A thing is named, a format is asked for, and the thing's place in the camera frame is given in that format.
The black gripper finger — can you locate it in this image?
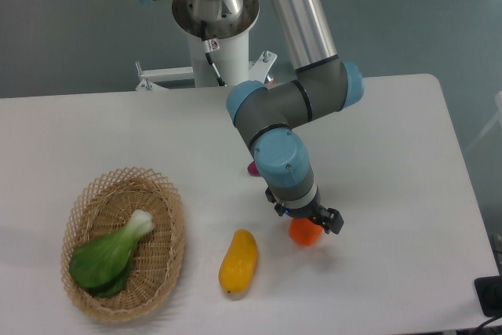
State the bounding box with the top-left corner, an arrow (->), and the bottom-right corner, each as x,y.
265,188 -> 289,217
309,207 -> 344,234

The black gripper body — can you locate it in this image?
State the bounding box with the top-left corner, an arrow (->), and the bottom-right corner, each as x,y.
276,187 -> 324,219

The orange fruit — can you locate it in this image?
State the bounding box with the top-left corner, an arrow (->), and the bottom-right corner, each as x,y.
289,218 -> 323,246

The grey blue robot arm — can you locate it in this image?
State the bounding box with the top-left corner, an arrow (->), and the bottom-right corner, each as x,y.
142,0 -> 364,234

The purple sweet potato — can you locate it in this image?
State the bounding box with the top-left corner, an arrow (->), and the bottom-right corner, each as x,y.
247,161 -> 260,177

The yellow mango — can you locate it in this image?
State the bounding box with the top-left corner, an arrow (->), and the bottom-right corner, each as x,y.
218,229 -> 258,295

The woven bamboo basket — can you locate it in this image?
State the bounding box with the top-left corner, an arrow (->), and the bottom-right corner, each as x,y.
61,167 -> 185,323

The black device at table edge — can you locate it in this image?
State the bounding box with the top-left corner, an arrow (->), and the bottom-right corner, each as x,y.
474,275 -> 501,317

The green bok choy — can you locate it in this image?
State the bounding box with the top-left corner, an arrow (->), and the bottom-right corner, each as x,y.
69,209 -> 155,298

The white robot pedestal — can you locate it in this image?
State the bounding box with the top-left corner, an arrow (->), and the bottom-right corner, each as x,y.
136,31 -> 277,91

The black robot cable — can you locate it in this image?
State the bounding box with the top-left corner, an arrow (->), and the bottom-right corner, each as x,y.
199,20 -> 227,87

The white frame at right edge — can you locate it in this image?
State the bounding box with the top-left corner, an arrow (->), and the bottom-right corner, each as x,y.
466,91 -> 501,153

